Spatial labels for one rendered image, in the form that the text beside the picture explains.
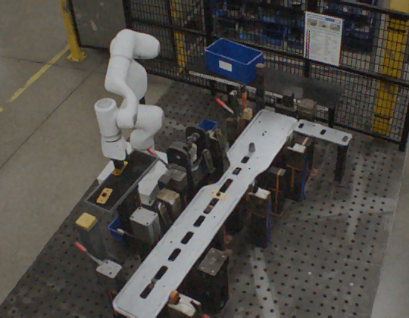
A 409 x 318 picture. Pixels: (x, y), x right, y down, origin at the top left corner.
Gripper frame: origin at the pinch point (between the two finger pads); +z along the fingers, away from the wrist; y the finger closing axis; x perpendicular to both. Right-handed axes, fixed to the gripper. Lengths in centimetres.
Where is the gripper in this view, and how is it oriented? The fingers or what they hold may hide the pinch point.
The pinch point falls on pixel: (118, 163)
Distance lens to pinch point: 227.1
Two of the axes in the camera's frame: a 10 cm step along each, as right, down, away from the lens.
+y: 9.3, 1.9, -3.0
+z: 0.7, 7.4, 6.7
